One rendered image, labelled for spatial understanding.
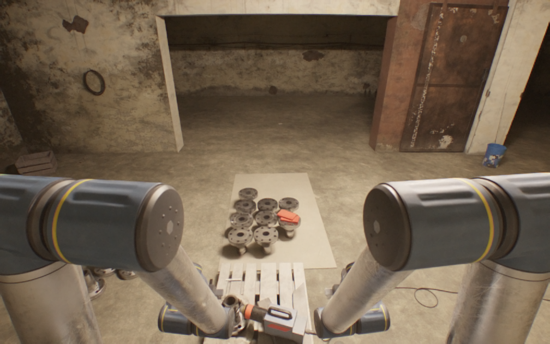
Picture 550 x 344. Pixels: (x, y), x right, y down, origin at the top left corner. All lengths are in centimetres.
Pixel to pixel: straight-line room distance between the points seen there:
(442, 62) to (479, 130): 160
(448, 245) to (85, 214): 54
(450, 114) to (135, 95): 597
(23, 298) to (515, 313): 90
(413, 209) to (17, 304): 70
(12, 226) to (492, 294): 84
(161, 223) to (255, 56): 1001
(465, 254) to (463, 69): 562
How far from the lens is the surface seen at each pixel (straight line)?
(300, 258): 302
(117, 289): 314
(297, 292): 254
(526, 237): 57
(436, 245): 46
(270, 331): 221
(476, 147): 665
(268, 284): 261
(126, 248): 45
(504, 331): 72
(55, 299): 68
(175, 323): 117
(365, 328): 117
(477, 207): 51
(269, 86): 1049
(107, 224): 46
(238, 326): 234
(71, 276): 68
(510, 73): 649
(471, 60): 609
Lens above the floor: 216
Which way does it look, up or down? 28 degrees down
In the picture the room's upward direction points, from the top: straight up
